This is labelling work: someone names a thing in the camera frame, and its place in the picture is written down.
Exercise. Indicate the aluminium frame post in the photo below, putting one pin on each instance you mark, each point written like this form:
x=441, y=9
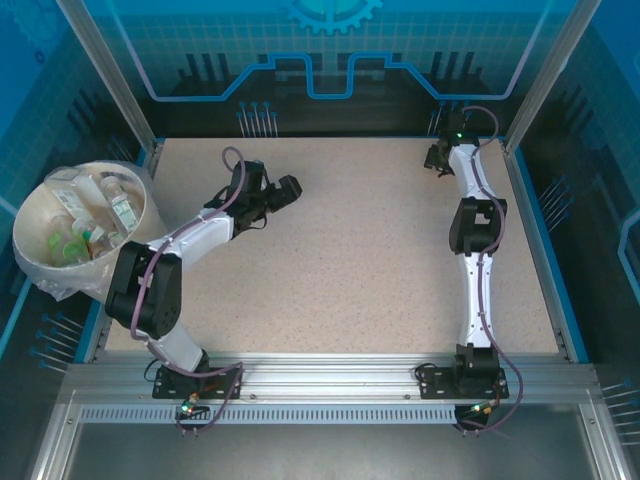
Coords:
x=550, y=75
x=107, y=75

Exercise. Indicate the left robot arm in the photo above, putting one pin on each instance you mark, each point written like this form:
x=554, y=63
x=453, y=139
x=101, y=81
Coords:
x=145, y=290

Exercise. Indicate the white round bin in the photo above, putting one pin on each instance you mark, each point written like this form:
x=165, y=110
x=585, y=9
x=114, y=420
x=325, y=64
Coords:
x=75, y=280

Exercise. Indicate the grey metal panel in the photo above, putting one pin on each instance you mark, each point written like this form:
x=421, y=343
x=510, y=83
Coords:
x=325, y=455

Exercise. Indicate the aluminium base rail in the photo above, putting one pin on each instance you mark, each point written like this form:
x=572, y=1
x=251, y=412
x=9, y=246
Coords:
x=325, y=380

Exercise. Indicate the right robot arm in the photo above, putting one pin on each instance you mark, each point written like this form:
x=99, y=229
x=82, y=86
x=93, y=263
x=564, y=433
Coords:
x=475, y=300

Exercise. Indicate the bottles inside bin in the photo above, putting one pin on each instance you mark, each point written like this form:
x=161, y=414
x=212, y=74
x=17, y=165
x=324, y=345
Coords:
x=35, y=280

